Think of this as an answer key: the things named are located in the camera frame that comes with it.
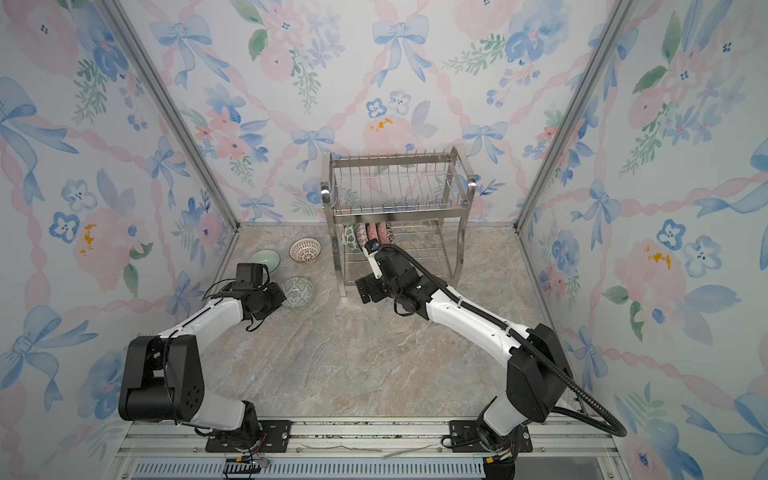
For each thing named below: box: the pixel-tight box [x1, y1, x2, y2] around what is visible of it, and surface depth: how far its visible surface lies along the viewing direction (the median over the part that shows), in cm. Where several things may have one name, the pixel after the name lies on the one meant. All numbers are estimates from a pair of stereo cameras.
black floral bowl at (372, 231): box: [367, 223, 379, 241], surface depth 103 cm
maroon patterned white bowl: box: [288, 237, 322, 263], surface depth 112 cm
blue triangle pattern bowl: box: [355, 223, 368, 252], surface depth 103 cm
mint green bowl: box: [248, 249, 281, 274], surface depth 106 cm
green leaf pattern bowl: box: [344, 223, 363, 253], surface depth 103 cm
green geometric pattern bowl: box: [281, 276, 315, 310], surface depth 100 cm
